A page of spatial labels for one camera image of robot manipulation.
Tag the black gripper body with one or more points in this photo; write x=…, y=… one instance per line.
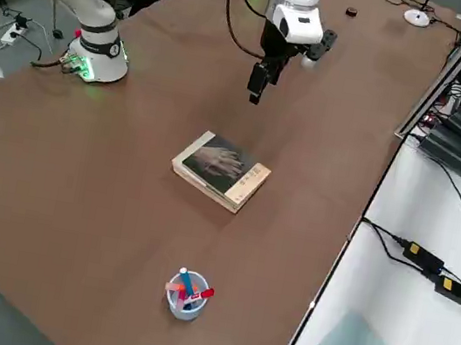
x=276, y=45

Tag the dark book with hands cover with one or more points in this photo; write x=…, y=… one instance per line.
x=223, y=164

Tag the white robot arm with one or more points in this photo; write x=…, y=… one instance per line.
x=95, y=57

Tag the green and white book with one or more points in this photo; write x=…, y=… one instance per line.
x=194, y=179

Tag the white desk lamp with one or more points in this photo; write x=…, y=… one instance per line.
x=417, y=18

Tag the blue pen white cap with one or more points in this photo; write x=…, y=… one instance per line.
x=186, y=280

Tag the red marker pen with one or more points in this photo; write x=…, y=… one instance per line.
x=203, y=294

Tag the pink pen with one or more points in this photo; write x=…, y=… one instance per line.
x=175, y=289

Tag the light blue pen cup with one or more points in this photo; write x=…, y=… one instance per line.
x=185, y=312

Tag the white power strip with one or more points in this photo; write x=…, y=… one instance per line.
x=13, y=34

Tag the black power adapter yellow label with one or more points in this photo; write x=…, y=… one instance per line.
x=456, y=292

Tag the aluminium frame post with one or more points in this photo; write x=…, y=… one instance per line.
x=451, y=72

